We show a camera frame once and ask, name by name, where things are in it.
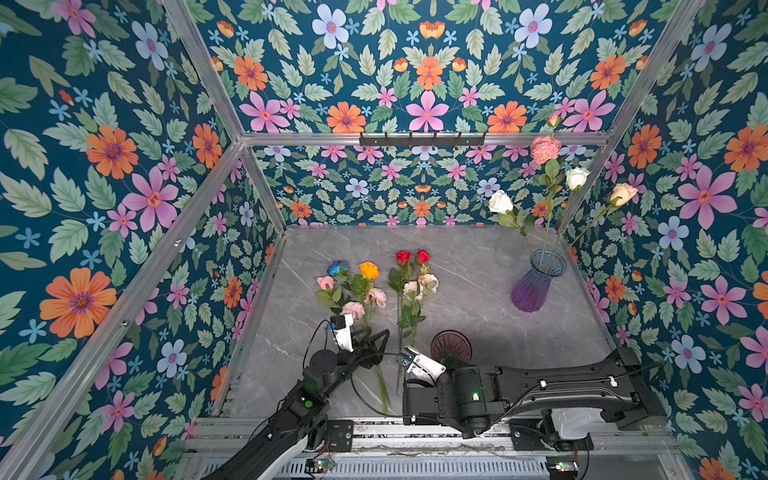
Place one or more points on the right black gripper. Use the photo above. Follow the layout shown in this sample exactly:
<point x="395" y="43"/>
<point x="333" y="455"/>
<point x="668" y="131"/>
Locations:
<point x="449" y="365"/>

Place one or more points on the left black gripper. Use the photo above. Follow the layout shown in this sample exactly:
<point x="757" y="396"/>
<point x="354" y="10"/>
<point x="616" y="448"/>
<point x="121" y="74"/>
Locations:
<point x="374" y="358"/>

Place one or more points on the dark mauve glass vase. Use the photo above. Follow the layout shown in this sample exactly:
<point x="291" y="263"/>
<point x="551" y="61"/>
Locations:
<point x="451" y="343"/>

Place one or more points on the artificial flower bunch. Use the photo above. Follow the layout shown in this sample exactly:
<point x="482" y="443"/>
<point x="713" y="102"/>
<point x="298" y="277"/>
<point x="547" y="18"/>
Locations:
<point x="364" y="291"/>

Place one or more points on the purple blue glass vase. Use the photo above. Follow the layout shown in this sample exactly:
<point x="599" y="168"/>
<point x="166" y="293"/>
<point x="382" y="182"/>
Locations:
<point x="530" y="293"/>

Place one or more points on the small white bud stem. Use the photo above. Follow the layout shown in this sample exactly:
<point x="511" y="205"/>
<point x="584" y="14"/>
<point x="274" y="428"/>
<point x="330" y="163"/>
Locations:
<point x="577" y="178"/>

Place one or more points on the pink carnation stem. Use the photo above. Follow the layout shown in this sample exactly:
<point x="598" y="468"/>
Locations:
<point x="545" y="152"/>

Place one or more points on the cream white rose stem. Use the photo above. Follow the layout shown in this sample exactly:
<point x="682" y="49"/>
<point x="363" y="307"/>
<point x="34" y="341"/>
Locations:
<point x="621" y="194"/>

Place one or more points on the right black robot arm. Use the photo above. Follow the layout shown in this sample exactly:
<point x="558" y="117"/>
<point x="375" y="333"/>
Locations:
<point x="472" y="398"/>

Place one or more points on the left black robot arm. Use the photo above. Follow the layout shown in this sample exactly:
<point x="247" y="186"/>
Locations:
<point x="299" y="422"/>

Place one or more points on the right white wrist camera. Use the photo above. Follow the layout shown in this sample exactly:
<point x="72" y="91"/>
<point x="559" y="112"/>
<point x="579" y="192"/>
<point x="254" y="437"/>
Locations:
<point x="410" y="361"/>

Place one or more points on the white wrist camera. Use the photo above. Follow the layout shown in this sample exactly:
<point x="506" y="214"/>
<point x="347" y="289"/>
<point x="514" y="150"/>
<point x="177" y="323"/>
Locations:
<point x="341" y="325"/>
<point x="410" y="361"/>

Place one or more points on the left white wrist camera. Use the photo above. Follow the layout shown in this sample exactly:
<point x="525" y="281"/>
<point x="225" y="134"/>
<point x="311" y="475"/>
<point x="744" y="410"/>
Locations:
<point x="341" y="325"/>

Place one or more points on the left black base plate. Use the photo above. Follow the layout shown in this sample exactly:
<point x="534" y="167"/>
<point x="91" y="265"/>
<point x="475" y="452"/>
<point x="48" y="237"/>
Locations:
<point x="339" y="435"/>

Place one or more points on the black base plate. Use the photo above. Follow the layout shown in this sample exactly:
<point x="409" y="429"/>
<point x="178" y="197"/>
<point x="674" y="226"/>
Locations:
<point x="339" y="435"/>
<point x="531" y="434"/>

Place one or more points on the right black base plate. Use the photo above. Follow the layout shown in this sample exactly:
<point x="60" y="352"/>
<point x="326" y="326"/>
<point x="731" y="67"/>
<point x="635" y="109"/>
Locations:
<point x="531" y="434"/>

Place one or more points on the aluminium mounting rail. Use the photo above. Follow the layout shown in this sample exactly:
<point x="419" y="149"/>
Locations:
<point x="384" y="435"/>

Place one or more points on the black hook rail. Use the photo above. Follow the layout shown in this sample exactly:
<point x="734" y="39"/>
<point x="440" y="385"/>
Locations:
<point x="411" y="139"/>

